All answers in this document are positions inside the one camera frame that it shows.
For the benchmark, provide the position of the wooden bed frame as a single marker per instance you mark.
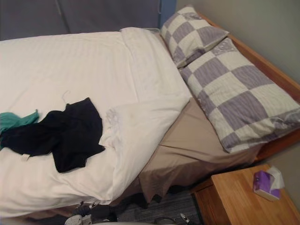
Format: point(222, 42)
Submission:
point(282, 80)

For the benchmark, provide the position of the wooden nightstand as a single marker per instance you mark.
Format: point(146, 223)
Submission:
point(234, 199)

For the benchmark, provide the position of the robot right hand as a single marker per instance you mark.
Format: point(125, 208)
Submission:
point(186, 217)

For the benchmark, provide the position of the grey partition panel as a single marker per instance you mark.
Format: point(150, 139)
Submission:
point(82, 16)

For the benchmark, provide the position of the purple tissue box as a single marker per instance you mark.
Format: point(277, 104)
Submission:
point(263, 185)

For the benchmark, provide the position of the blue vertical panel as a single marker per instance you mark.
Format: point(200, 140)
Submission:
point(164, 11)

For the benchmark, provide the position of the white tissue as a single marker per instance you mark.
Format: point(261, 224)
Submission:
point(276, 178)

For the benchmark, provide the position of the small purple white checkered pillow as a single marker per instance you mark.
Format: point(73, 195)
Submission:
point(187, 35)

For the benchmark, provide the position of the white striped duvet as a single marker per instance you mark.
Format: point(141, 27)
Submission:
point(70, 70)

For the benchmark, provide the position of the teal green cloth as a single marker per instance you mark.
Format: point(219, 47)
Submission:
point(10, 119)

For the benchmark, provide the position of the large purple white checkered pillow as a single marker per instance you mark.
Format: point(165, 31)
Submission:
point(234, 93)

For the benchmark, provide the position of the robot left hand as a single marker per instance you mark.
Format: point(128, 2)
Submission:
point(100, 212)

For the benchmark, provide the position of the black crumpled garment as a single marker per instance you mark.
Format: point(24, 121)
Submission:
point(72, 131)

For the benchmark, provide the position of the beige bed sheet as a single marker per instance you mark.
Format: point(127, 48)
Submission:
point(187, 140)

